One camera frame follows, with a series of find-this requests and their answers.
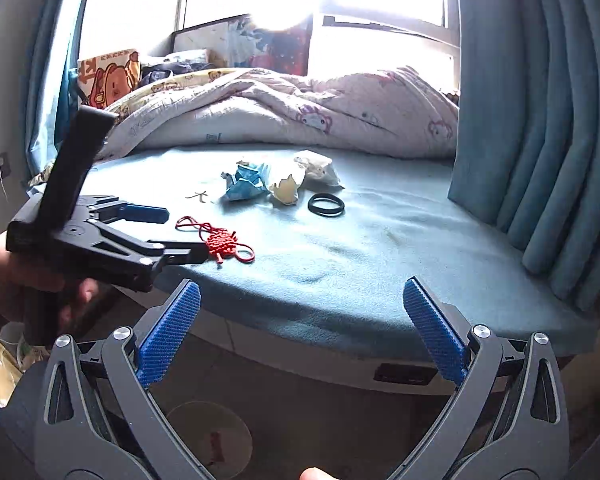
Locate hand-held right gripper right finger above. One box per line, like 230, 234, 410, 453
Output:
387, 276, 571, 480

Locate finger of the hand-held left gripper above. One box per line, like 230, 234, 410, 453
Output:
80, 195, 171, 224
87, 222, 209, 273

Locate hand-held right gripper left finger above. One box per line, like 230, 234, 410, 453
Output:
34, 279, 216, 480

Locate blue face mask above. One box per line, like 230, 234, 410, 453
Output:
222, 160, 274, 204

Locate person's left hand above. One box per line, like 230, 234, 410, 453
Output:
0, 232, 113, 333

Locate red knot ornament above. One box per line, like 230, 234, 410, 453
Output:
175, 215, 257, 266

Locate round beige disc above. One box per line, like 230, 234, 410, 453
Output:
164, 400, 254, 480

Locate white bed base cabinet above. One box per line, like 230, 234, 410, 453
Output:
125, 290, 486, 413

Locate blue curtain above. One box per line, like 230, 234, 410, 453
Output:
446, 0, 600, 313
24, 0, 97, 173

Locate crumpled yellow white wrapper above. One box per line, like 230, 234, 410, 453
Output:
271, 172, 307, 207

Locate dark blue clothes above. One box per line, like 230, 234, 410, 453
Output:
140, 59, 217, 87

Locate dark framed board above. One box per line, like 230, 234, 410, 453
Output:
171, 14, 255, 70

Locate window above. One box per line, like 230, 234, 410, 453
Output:
77, 0, 462, 78

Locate cartoon print quilt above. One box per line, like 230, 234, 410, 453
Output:
100, 65, 461, 162

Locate red printed cloth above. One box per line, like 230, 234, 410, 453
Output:
252, 19, 312, 77

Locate black hair tie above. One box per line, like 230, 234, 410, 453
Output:
307, 192, 346, 220

